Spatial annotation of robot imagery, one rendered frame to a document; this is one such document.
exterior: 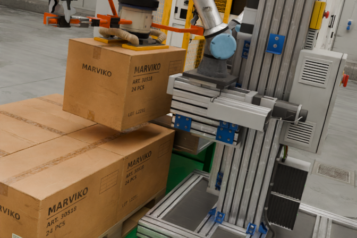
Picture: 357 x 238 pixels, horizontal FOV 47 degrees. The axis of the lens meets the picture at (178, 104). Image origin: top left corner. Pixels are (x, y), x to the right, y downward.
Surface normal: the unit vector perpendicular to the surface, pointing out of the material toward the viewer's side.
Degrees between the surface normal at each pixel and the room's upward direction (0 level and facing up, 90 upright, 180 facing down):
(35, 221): 90
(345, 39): 90
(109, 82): 90
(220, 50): 96
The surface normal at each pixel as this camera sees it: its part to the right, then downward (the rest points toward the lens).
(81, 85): -0.47, 0.16
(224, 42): 0.09, 0.38
